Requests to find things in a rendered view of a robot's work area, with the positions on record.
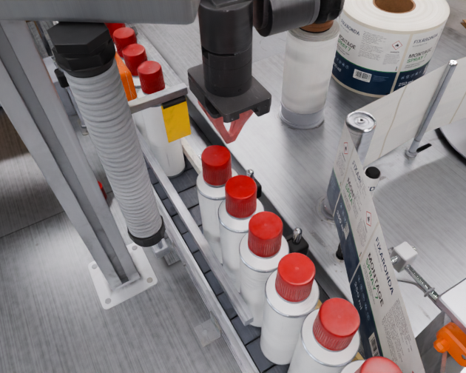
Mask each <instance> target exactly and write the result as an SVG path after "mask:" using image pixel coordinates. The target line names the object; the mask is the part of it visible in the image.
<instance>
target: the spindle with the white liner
mask: <svg viewBox="0 0 466 373"><path fill-rule="evenodd" d="M344 3H345V0H320V11H319V14H318V17H317V19H316V21H315V22H314V23H313V24H310V25H306V26H304V27H298V28H296V29H293V30H288V31H287V37H286V53H285V62H284V70H283V86H282V95H281V96H280V103H281V105H280V108H279V117H280V119H281V120H282V121H283V122H284V123H285V124H287V125H289V126H290V127H294V128H297V129H309V128H312V127H315V126H317V125H319V124H320V123H321V122H322V121H323V119H324V117H325V111H324V109H325V106H326V102H327V101H326V98H327V94H328V87H329V82H330V79H331V73H332V68H333V63H334V57H335V53H336V49H337V41H338V38H339V34H340V25H339V23H338V22H337V21H336V20H335V19H336V18H337V17H339V16H340V14H341V13H342V11H343V8H344V7H343V6H344Z"/></svg>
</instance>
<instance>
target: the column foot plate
mask: <svg viewBox="0 0 466 373"><path fill-rule="evenodd" d="M126 247H127V249H128V251H129V253H130V255H131V257H132V260H133V262H134V264H135V267H136V269H137V270H138V274H139V275H140V278H139V279H137V280H135V281H133V282H131V283H129V284H127V285H126V286H123V287H121V288H120V289H117V290H115V291H113V290H112V289H111V287H110V285H109V284H108V282H107V280H106V278H105V277H104V275H103V274H102V272H101V270H100V269H99V267H98V265H97V263H96V262H95V261H93V262H91V263H89V265H88V270H89V271H90V275H91V277H92V281H93V283H94V285H95V288H96V291H97V293H98V296H99V299H100V301H101V305H102V306H103V308H104V309H110V308H112V307H113V306H116V305H118V304H119V303H121V302H123V301H125V300H127V299H129V298H131V297H133V296H135V295H137V294H139V293H141V292H143V291H145V290H147V289H149V288H151V287H153V286H155V285H156V284H157V283H158V279H157V278H156V276H155V273H154V272H153V270H152V267H151V266H150V264H149V261H148V260H147V257H146V255H145V253H144V251H143V249H142V247H141V246H139V245H137V244H135V243H131V244H130V245H127V246H126Z"/></svg>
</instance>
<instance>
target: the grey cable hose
mask: <svg viewBox="0 0 466 373"><path fill-rule="evenodd" d="M47 33H48V35H49V37H50V40H51V42H52V43H53V46H54V47H53V48H52V51H53V54H54V56H55V59H56V62H57V65H58V66H59V67H60V68H61V69H63V70H64V75H65V77H66V78H67V82H68V84H69V86H70V89H71V90H72V94H73V96H74V98H75V102H76V103H77V105H78V108H79V110H80V113H81V115H82V118H83V120H84V123H85V125H86V126H87V130H88V132H89V134H90V137H91V139H92V142H93V144H94V146H95V150H96V151H97V153H98V157H99V159H100V161H101V164H102V165H103V168H104V171H105V173H106V175H107V178H108V181H109V184H110V185H111V187H112V191H113V192H114V195H115V198H116V200H117V202H118V205H119V207H120V210H121V212H122V215H123V217H124V220H125V221H126V227H127V233H128V235H129V238H130V239H131V240H132V241H133V242H134V243H135V244H137V245H139V246H142V247H149V246H154V245H155V244H157V243H159V242H160V241H161V239H162V238H163V236H164V232H165V230H166V228H165V224H164V220H163V216H162V215H160V213H159V209H158V205H157V202H156V199H155V194H154V192H153V188H152V184H151V181H150V178H149V173H148V170H147V167H146V162H145V160H144V157H143V153H142V149H141V145H140V142H139V140H138V135H137V132H136V129H135V125H134V121H133V119H132V114H131V111H130V108H129V104H128V101H127V98H126V93H125V91H124V86H123V83H122V80H121V75H120V73H119V69H118V66H117V62H116V60H115V54H116V52H115V45H114V42H113V39H112V38H111V36H110V34H109V29H108V28H107V26H106V25H105V23H99V22H71V21H61V22H59V23H57V24H56V25H54V26H53V27H51V28H50V29H48V30H47Z"/></svg>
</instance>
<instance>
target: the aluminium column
mask: <svg viewBox="0 0 466 373"><path fill-rule="evenodd" d="M0 104H1V106H2V107H3V109H4V111H5V112H6V114H7V116H8V118H9V119H10V121H11V122H12V124H13V126H14V127H15V129H16V131H17V133H18V134H19V136H20V137H21V139H22V141H23V142H24V144H25V146H26V148H27V149H28V151H29V152H30V154H31V156H32V157H33V159H34V161H35V162H36V164H37V165H38V168H39V169H40V170H41V172H42V174H43V176H44V177H45V179H46V180H47V183H48V184H49V185H50V187H51V189H52V191H53V192H54V194H55V196H56V197H57V199H58V201H59V202H60V204H61V205H62V207H63V209H64V211H65V212H66V214H67V216H68V217H69V219H70V220H71V222H72V224H73V226H74V227H75V229H76V231H77V232H78V234H79V235H80V237H81V239H82V241H83V242H84V244H85V245H86V247H87V248H88V250H89V252H90V254H91V256H92V257H93V259H94V260H95V262H96V263H97V265H98V267H99V269H100V270H101V272H102V274H103V275H104V277H105V278H106V280H107V282H108V284H109V285H110V287H111V289H112V290H113V291H115V290H117V289H120V288H121V287H123V286H126V285H127V284H129V283H131V282H133V281H135V280H137V279H139V278H140V275H139V274H138V270H137V269H136V267H135V264H134V262H133V260H132V257H131V255H130V253H129V251H128V249H127V247H126V244H125V242H124V239H123V238H122V236H121V233H120V231H119V229H118V226H117V224H116V222H115V219H114V218H113V216H112V213H111V211H110V209H109V206H108V204H107V202H106V199H105V197H104V195H103V193H102V191H101V188H100V187H99V184H98V182H97V180H96V178H95V175H94V173H93V171H92V168H91V166H90V163H89V161H88V160H87V157H86V155H85V153H84V151H83V148H82V146H81V144H80V141H79V140H78V137H77V135H76V133H75V130H74V129H73V126H72V124H71V122H70V119H69V117H68V115H67V112H66V110H65V109H64V105H63V104H62V102H61V99H60V97H59V95H58V93H57V90H56V88H55V86H54V84H53V81H52V79H51V77H50V74H49V73H48V71H47V68H46V66H45V64H44V61H43V59H42V57H41V54H40V52H39V51H38V48H37V46H36V43H35V42H34V39H33V37H32V35H31V32H30V30H29V28H28V26H27V23H26V21H15V20H0Z"/></svg>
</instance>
